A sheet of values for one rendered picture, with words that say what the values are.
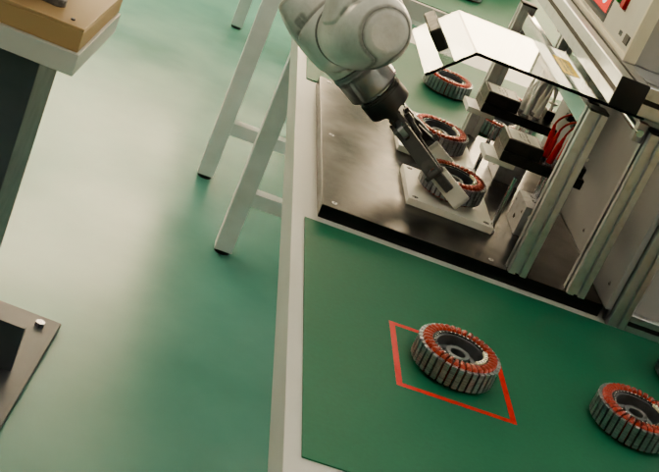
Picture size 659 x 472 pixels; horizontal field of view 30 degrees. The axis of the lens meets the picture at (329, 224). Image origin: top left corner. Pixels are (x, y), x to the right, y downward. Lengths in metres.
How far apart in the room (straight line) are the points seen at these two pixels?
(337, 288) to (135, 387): 1.10
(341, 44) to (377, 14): 0.07
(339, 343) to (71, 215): 1.84
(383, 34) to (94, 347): 1.28
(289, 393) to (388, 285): 0.39
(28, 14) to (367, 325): 0.86
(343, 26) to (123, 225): 1.68
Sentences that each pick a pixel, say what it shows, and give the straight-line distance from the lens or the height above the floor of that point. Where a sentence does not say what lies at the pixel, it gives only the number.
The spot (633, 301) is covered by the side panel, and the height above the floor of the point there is 0.80.
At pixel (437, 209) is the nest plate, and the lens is 1.98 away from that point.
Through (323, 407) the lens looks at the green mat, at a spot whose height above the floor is 0.75.
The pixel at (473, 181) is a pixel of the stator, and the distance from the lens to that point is 2.06.
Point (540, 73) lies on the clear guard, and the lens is 1.83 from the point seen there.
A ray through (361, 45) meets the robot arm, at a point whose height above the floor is 1.02.
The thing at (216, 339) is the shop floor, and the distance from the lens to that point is 2.96.
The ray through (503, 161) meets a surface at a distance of 2.01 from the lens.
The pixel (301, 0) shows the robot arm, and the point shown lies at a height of 1.01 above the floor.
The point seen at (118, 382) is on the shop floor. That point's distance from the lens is 2.68.
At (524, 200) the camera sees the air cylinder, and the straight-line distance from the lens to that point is 2.07.
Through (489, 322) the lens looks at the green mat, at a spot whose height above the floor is 0.75.
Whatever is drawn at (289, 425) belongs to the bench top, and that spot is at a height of 0.75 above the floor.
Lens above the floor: 1.44
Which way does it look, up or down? 22 degrees down
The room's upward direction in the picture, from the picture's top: 24 degrees clockwise
